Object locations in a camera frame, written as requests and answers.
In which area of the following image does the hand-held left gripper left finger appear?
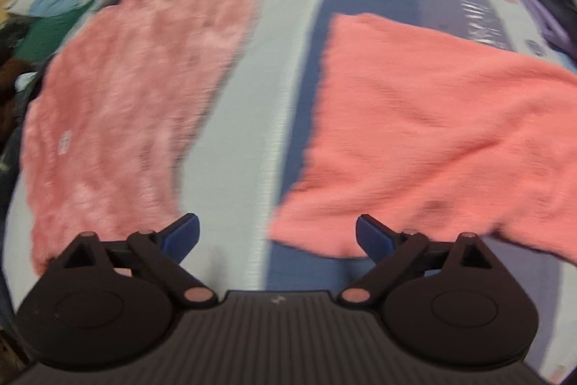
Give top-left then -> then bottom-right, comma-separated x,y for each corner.
54,213 -> 219,309

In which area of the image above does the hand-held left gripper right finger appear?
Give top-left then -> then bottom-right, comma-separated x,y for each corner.
339,214 -> 494,308

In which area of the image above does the coral pink fleece garment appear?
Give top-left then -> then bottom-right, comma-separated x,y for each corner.
268,13 -> 577,267

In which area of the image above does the dark clothes pile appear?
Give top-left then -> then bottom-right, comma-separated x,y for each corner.
0,19 -> 50,152

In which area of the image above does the striped bed sheet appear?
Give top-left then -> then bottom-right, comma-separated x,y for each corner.
0,0 -> 577,385

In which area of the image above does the light pink fluffy garment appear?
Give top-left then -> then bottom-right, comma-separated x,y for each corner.
20,0 -> 260,276

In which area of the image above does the green cloth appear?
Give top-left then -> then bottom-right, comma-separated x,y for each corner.
13,8 -> 98,64

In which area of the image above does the purple folded garment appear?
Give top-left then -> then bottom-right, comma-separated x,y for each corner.
507,0 -> 577,62

